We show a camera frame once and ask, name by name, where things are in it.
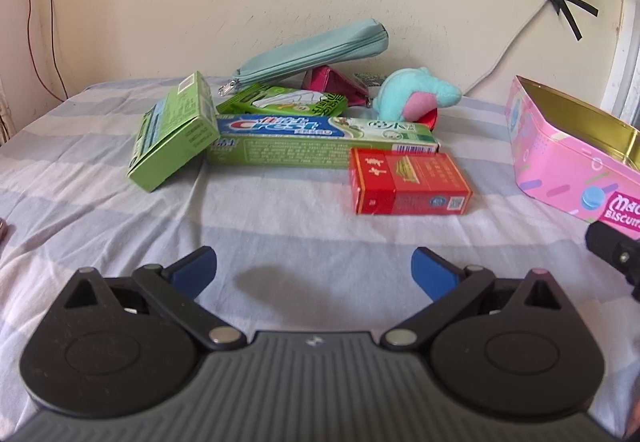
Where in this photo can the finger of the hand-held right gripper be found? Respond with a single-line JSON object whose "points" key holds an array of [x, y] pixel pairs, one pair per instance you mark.
{"points": [[612, 247]]}

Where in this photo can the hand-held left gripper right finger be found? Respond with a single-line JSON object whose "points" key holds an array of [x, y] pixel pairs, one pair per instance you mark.
{"points": [[432, 272]]}

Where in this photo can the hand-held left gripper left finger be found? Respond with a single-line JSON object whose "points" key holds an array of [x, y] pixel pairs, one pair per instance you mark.
{"points": [[192, 268]]}

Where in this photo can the pink biscuit tin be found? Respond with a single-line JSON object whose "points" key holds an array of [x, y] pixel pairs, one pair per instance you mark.
{"points": [[550, 162]]}

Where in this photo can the green cardboard box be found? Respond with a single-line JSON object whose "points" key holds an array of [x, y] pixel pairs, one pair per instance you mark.
{"points": [[170, 142]]}

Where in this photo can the long toothpaste box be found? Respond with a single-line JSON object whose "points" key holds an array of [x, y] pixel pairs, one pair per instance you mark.
{"points": [[310, 142]]}

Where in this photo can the teal and pink plush toy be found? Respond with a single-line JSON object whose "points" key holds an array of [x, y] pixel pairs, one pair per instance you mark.
{"points": [[400, 92]]}

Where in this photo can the teal zipper pencil pouch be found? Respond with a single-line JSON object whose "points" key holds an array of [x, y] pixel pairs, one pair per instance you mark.
{"points": [[320, 50]]}

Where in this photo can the red cardboard box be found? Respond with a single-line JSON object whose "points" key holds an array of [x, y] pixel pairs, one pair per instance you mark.
{"points": [[400, 187]]}

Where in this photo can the striped bed sheet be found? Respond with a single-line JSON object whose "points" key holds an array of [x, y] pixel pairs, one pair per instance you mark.
{"points": [[300, 222]]}

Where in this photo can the green tissue packet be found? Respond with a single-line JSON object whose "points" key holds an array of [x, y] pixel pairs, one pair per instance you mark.
{"points": [[280, 100]]}

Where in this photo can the magenta coin pouch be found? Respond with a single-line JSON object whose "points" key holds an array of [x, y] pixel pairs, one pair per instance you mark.
{"points": [[325, 80]]}

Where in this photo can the white window frame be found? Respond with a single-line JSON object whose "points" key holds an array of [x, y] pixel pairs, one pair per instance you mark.
{"points": [[622, 47]]}

